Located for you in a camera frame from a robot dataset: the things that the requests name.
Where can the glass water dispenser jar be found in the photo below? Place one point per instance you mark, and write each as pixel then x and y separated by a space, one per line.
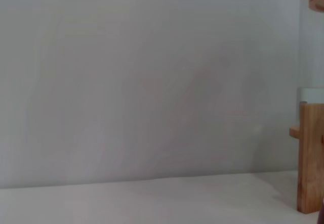
pixel 312 57

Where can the wooden dispenser stand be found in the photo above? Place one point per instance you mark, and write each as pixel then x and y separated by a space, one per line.
pixel 310 158

